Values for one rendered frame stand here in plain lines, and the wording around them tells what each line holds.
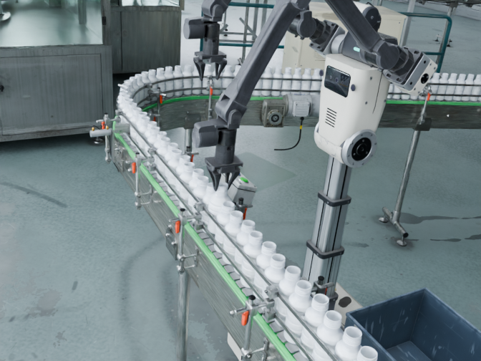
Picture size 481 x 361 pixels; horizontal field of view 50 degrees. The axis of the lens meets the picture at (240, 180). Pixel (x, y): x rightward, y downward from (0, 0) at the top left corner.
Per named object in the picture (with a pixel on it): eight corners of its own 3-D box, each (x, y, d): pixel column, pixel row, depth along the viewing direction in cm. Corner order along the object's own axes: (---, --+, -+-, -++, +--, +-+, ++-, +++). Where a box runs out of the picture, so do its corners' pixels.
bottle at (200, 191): (188, 220, 176) (190, 176, 169) (202, 216, 180) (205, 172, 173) (199, 228, 172) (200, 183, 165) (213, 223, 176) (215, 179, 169)
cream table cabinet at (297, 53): (362, 106, 640) (381, 6, 587) (383, 124, 586) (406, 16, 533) (275, 104, 620) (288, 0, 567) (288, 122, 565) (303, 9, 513)
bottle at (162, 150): (174, 180, 202) (175, 141, 195) (159, 182, 200) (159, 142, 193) (169, 173, 207) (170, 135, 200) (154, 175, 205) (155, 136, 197)
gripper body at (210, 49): (193, 56, 188) (194, 35, 184) (219, 55, 192) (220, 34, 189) (200, 61, 182) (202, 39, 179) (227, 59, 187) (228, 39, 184)
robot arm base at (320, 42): (323, 52, 205) (339, 25, 203) (309, 42, 200) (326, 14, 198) (310, 47, 211) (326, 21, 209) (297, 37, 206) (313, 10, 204)
